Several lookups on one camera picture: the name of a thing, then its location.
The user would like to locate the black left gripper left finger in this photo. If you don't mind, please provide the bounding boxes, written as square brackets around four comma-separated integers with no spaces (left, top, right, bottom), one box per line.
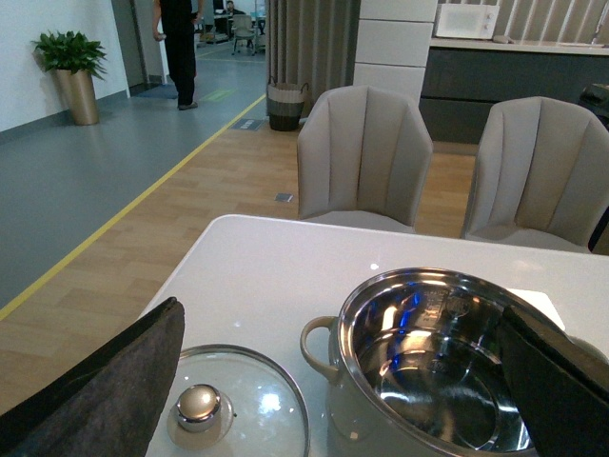
[1,297,185,456]

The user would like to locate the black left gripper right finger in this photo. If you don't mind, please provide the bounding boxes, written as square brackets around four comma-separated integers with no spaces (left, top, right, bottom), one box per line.
[497,307,608,456]

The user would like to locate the glass pot lid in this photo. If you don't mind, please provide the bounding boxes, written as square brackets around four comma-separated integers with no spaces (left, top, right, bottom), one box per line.
[147,344,310,456]

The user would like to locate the white electric cooking pot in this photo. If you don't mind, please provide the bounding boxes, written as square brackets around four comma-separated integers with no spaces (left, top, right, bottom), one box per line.
[304,268,608,456]

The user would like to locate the beige chair right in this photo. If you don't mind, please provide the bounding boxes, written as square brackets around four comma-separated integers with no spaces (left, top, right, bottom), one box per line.
[461,96,608,253]

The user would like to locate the beige chair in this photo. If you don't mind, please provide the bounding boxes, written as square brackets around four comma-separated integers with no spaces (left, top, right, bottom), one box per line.
[461,96,608,253]
[297,86,433,233]

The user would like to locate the beige chair left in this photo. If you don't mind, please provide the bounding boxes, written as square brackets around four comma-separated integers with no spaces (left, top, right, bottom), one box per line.
[297,86,433,233]

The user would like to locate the dark kitchen counter cabinet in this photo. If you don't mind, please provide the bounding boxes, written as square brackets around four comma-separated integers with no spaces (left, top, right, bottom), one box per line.
[420,46,608,144]

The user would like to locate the potted green plant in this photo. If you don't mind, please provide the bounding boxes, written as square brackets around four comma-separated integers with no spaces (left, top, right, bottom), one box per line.
[32,30,107,126]

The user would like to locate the woven laundry basket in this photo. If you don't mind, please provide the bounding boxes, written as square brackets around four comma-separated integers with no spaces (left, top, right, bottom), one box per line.
[266,76,309,131]

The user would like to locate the white microwave oven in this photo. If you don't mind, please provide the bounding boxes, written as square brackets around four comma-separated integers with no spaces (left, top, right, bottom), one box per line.
[433,4,500,39]

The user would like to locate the standing person in black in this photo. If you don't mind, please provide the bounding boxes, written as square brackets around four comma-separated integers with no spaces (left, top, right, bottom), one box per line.
[152,0,205,110]

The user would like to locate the white pillar cabinet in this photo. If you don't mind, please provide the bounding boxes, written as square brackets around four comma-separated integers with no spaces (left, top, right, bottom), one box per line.
[353,0,438,101]

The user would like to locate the office chair in background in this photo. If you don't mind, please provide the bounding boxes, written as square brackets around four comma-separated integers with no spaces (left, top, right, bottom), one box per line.
[232,14,256,55]

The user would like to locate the grey curtain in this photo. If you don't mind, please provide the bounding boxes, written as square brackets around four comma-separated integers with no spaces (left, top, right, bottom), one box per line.
[265,0,361,117]

